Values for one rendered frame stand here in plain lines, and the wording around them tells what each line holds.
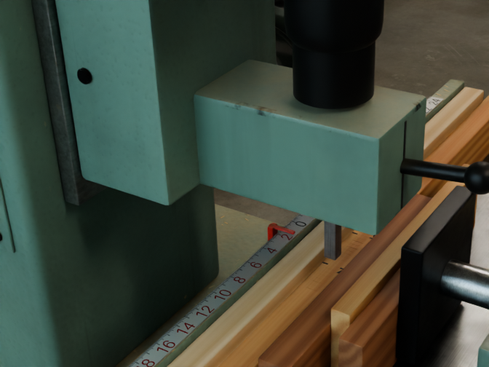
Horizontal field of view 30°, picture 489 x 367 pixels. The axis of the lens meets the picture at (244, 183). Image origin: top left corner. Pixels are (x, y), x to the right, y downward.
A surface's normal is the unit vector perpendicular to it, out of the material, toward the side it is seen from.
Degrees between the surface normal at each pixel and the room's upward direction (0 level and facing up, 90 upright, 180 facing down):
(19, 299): 90
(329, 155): 90
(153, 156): 90
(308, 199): 90
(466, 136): 0
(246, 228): 0
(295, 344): 0
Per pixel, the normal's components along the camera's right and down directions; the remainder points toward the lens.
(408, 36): -0.05, -0.87
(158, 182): -0.55, 0.44
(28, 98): 0.83, 0.24
